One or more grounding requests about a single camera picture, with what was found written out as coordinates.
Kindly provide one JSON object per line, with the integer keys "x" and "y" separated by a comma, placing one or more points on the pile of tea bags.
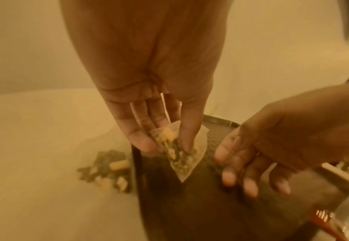
{"x": 102, "y": 169}

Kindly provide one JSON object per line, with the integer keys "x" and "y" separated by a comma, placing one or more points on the person's right hand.
{"x": 296, "y": 131}

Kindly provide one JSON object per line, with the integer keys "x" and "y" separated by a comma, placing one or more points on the dark brown tray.
{"x": 207, "y": 211}

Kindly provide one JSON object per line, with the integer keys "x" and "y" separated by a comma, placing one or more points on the person's left hand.
{"x": 147, "y": 47}

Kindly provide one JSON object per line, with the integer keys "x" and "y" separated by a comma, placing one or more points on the pile of red Nescafe sachets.
{"x": 321, "y": 222}

